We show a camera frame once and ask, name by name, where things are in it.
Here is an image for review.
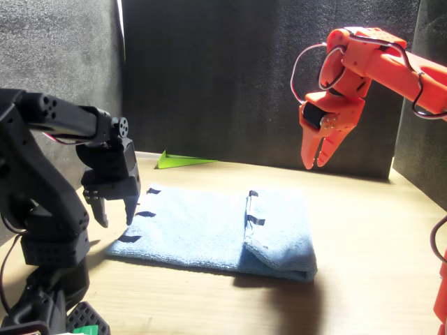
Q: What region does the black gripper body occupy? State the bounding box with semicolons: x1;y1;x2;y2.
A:
80;137;142;201

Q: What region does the light blue towel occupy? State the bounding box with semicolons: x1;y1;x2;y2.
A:
104;184;318;283

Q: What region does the lime green plastic wedge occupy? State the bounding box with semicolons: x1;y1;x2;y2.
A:
155;149;219;172

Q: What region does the orange arm base plate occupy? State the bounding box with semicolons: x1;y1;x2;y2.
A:
432;260;447;335

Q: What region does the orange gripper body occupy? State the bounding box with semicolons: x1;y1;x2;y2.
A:
299;93;366;139

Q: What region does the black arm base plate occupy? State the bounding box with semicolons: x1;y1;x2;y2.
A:
64;301;111;335

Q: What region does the green table clamp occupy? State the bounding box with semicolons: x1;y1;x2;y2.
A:
71;324;99;335

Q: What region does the dark grey foam panel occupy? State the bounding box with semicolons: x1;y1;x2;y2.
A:
120;0;420;181
0;0;126;245
393;0;447;212

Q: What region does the orange arm servo cable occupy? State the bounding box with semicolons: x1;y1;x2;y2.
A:
291;27;447;121

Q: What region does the black arm servo cable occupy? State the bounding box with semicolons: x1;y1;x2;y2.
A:
41;131;95;146

